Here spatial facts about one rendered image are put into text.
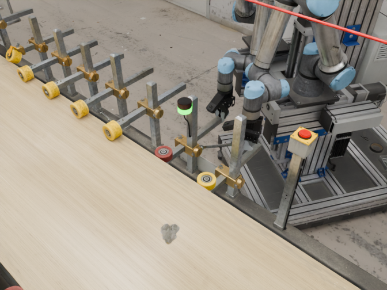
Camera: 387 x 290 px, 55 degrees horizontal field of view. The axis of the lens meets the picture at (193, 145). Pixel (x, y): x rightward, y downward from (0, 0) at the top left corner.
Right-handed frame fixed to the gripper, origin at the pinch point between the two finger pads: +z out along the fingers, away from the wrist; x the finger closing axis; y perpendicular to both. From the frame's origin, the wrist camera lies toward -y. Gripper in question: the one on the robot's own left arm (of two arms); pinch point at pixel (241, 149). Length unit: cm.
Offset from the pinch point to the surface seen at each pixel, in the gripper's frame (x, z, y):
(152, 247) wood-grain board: -61, 0, -15
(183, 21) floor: 306, 90, -155
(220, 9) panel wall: 315, 71, -108
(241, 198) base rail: -11.5, 19.5, 4.9
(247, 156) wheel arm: 4.2, 7.2, 2.7
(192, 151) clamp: -5.7, 3.8, -21.6
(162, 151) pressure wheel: -15.6, -1.6, -32.1
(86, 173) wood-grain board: -39, 0, -57
